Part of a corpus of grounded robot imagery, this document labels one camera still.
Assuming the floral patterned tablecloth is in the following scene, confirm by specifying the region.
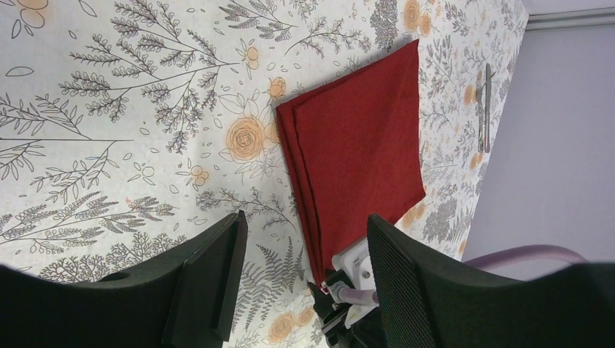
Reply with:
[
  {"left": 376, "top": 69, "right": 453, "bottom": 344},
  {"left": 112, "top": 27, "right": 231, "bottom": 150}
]
[{"left": 1, "top": 1, "right": 529, "bottom": 347}]

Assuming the right aluminium frame post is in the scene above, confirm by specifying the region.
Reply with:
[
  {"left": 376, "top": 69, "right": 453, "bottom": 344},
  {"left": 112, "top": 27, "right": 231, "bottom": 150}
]
[{"left": 526, "top": 7, "right": 614, "bottom": 31}]

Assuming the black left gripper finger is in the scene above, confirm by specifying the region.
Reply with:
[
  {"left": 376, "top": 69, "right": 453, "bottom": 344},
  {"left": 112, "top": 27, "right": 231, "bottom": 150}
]
[{"left": 1, "top": 211, "right": 248, "bottom": 347}]

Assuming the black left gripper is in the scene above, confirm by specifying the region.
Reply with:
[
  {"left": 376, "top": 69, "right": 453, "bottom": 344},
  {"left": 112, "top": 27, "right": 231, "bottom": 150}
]
[{"left": 307, "top": 214, "right": 614, "bottom": 348}]

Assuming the red cloth napkin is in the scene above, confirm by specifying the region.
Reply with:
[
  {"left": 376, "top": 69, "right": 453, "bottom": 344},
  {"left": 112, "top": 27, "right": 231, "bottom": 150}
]
[{"left": 276, "top": 41, "right": 426, "bottom": 283}]

